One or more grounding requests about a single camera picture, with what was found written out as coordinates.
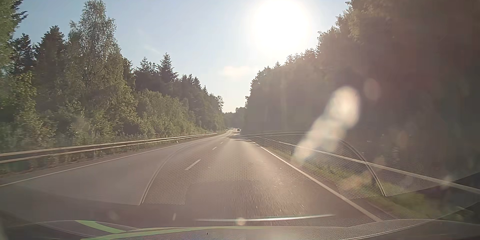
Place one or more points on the car's own bonnet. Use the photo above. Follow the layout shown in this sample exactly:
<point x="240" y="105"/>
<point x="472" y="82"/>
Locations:
<point x="240" y="232"/>

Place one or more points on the grey asphalt road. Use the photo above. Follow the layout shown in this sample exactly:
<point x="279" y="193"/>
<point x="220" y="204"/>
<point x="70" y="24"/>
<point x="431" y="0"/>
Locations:
<point x="232" y="172"/>

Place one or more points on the wood of dark trees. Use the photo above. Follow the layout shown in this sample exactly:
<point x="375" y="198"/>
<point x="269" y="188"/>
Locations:
<point x="375" y="82"/>

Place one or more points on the metal guard rail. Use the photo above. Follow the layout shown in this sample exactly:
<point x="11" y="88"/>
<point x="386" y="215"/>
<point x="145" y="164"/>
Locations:
<point x="93" y="146"/>
<point x="375" y="165"/>

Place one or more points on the wood of green trees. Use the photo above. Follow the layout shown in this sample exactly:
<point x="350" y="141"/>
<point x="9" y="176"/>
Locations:
<point x="86" y="90"/>

